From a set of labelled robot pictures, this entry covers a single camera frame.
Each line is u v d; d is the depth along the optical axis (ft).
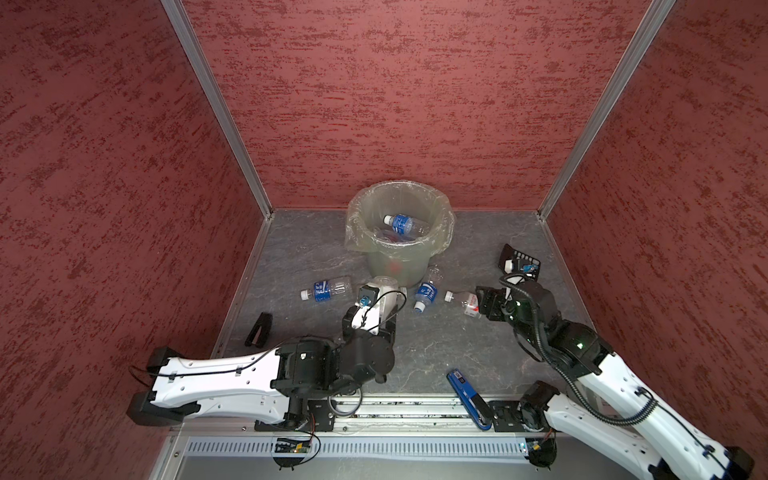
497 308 2.13
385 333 1.75
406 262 2.61
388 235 3.04
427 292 3.00
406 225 3.12
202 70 2.64
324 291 3.01
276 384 1.36
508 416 2.43
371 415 2.48
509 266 2.10
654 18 2.34
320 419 2.43
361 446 2.33
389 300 2.07
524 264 3.38
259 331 2.84
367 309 1.65
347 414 2.43
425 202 2.96
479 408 2.33
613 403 1.50
